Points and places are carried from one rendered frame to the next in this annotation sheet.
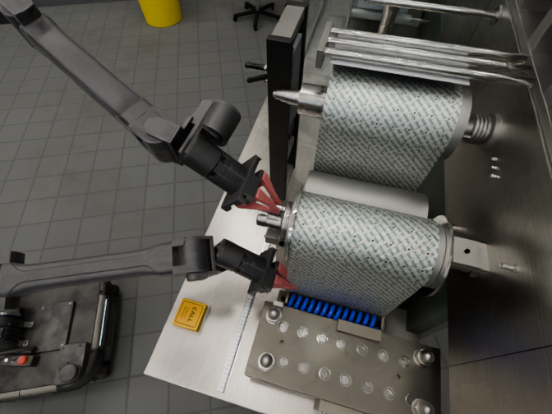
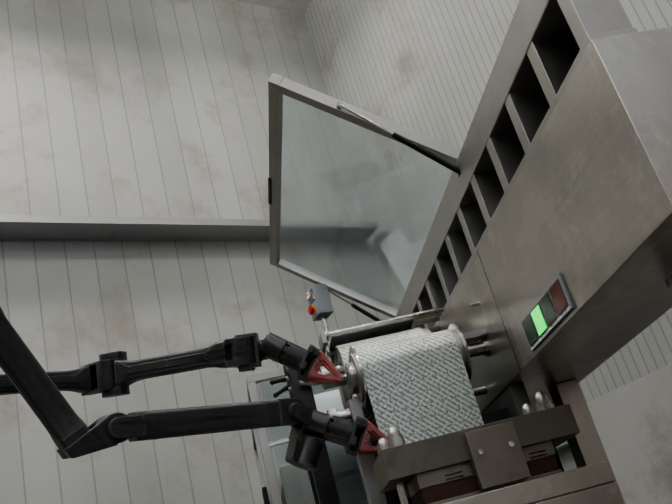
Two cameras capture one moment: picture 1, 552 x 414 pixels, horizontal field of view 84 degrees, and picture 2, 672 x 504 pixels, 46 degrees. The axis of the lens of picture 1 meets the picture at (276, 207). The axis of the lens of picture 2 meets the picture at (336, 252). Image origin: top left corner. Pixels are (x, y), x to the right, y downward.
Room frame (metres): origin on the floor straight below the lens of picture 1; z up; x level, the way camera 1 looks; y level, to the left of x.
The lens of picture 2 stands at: (-1.38, 0.74, 0.77)
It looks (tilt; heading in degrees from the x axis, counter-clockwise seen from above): 24 degrees up; 334
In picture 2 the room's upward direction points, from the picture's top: 16 degrees counter-clockwise
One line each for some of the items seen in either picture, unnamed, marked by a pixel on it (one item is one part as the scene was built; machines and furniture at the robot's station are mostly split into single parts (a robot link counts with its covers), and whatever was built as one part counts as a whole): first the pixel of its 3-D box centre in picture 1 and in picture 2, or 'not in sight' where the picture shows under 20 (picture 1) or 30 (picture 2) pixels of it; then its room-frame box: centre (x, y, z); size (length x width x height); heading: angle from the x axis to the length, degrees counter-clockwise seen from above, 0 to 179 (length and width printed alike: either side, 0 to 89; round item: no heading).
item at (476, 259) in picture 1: (468, 254); (472, 336); (0.21, -0.33, 1.28); 0.06 x 0.05 x 0.02; 75
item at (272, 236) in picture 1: (278, 246); (362, 466); (0.33, -0.01, 1.05); 0.06 x 0.05 x 0.31; 75
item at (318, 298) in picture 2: not in sight; (317, 302); (0.81, -0.21, 1.66); 0.07 x 0.07 x 0.10; 3
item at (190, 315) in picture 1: (190, 315); not in sight; (0.20, 0.23, 0.91); 0.07 x 0.07 x 0.02; 75
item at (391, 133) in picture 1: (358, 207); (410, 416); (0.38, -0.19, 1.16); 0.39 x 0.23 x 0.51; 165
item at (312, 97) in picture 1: (315, 100); (332, 375); (0.54, -0.08, 1.34); 0.06 x 0.06 x 0.06; 75
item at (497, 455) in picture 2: (338, 412); (496, 455); (-0.02, -0.14, 0.97); 0.10 x 0.03 x 0.11; 75
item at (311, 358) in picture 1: (341, 362); (473, 448); (0.07, -0.15, 1.00); 0.40 x 0.16 x 0.06; 75
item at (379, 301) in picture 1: (339, 292); (429, 419); (0.20, -0.14, 1.10); 0.23 x 0.01 x 0.18; 75
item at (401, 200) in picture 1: (359, 207); not in sight; (0.37, -0.19, 1.18); 0.26 x 0.12 x 0.12; 75
